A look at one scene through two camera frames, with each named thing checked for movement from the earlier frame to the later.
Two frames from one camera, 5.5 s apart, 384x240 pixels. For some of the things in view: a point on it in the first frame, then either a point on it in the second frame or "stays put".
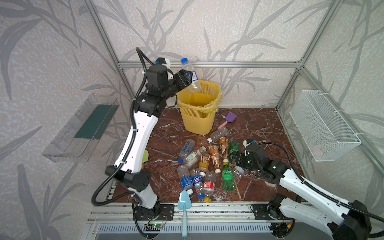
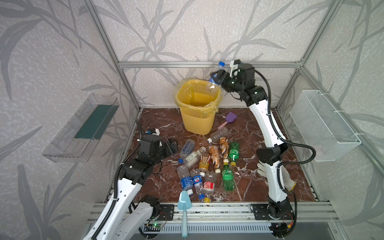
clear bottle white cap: (216, 135) stays put
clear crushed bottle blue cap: (238, 171) to (214, 89)
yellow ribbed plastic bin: (198, 109) stays put
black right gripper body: (240, 157) to (223, 77)
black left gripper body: (184, 78) to (169, 145)
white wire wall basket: (326, 136) stays put
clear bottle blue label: (184, 173) stays put
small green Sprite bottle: (234, 146) stays put
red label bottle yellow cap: (208, 185) stays put
